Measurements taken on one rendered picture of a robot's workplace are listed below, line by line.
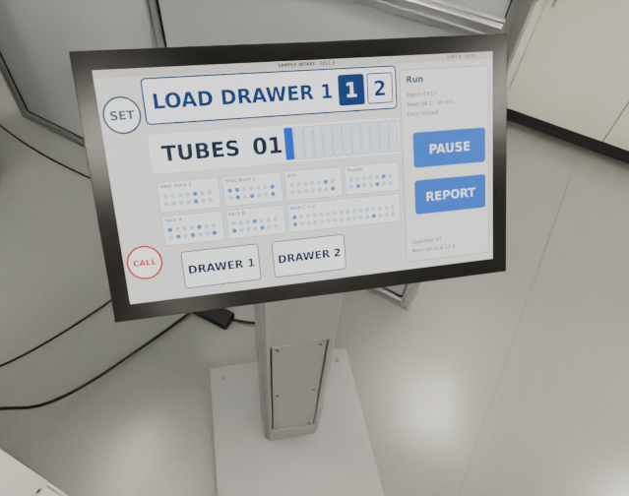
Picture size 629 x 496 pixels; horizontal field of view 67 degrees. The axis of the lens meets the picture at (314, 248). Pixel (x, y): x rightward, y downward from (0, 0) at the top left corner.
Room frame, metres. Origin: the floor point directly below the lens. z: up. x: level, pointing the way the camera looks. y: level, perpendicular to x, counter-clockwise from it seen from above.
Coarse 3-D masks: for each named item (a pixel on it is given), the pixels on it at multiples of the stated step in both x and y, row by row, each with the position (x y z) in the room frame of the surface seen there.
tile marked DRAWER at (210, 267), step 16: (192, 256) 0.35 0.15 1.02; (208, 256) 0.35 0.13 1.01; (224, 256) 0.35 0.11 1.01; (240, 256) 0.36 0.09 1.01; (256, 256) 0.36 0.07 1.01; (192, 272) 0.33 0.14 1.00; (208, 272) 0.34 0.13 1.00; (224, 272) 0.34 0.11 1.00; (240, 272) 0.34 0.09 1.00; (256, 272) 0.35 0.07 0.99
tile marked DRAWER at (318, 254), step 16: (288, 240) 0.38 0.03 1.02; (304, 240) 0.38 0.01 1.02; (320, 240) 0.39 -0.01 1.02; (336, 240) 0.39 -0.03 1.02; (272, 256) 0.36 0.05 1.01; (288, 256) 0.37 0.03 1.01; (304, 256) 0.37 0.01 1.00; (320, 256) 0.38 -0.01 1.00; (336, 256) 0.38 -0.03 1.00; (288, 272) 0.35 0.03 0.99; (304, 272) 0.36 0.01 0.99; (320, 272) 0.36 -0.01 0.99
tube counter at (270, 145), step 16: (256, 128) 0.46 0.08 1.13; (272, 128) 0.46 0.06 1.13; (288, 128) 0.47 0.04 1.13; (304, 128) 0.47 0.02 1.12; (320, 128) 0.48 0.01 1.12; (336, 128) 0.48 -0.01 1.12; (352, 128) 0.49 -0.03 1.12; (368, 128) 0.49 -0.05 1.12; (384, 128) 0.49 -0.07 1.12; (256, 144) 0.45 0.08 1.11; (272, 144) 0.45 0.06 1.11; (288, 144) 0.46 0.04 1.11; (304, 144) 0.46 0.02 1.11; (320, 144) 0.46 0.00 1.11; (336, 144) 0.47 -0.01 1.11; (352, 144) 0.47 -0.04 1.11; (368, 144) 0.48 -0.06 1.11; (384, 144) 0.48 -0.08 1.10; (256, 160) 0.44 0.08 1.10; (272, 160) 0.44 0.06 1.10; (288, 160) 0.44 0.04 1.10; (304, 160) 0.45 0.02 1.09
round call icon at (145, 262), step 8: (128, 248) 0.34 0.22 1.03; (136, 248) 0.34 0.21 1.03; (144, 248) 0.34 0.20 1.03; (152, 248) 0.34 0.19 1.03; (160, 248) 0.34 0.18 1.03; (128, 256) 0.33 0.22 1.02; (136, 256) 0.33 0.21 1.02; (144, 256) 0.33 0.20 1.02; (152, 256) 0.34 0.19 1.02; (160, 256) 0.34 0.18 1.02; (128, 264) 0.33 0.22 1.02; (136, 264) 0.33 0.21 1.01; (144, 264) 0.33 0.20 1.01; (152, 264) 0.33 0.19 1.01; (160, 264) 0.33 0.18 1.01; (128, 272) 0.32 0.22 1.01; (136, 272) 0.32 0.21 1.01; (144, 272) 0.32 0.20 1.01; (152, 272) 0.32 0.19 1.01; (160, 272) 0.33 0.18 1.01; (128, 280) 0.31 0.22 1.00; (136, 280) 0.31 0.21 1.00
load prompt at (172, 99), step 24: (264, 72) 0.50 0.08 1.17; (288, 72) 0.51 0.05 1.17; (312, 72) 0.52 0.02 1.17; (336, 72) 0.52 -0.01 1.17; (360, 72) 0.53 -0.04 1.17; (384, 72) 0.54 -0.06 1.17; (144, 96) 0.45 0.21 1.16; (168, 96) 0.46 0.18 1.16; (192, 96) 0.47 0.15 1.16; (216, 96) 0.47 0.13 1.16; (240, 96) 0.48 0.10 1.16; (264, 96) 0.48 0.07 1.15; (288, 96) 0.49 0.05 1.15; (312, 96) 0.50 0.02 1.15; (336, 96) 0.50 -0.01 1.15; (360, 96) 0.51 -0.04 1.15; (384, 96) 0.52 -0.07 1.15; (168, 120) 0.44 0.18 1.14; (192, 120) 0.45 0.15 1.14; (216, 120) 0.45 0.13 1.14
